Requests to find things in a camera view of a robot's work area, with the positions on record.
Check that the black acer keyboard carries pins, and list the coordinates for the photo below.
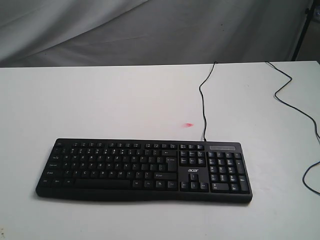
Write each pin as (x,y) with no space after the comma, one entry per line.
(127,170)

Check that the red mark on table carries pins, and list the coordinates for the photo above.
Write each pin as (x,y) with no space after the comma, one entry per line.
(187,125)

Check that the grey backdrop cloth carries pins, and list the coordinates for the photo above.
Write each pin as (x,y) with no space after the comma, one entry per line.
(65,33)

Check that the black tripod stand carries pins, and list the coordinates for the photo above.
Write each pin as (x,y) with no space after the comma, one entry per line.
(309,11)

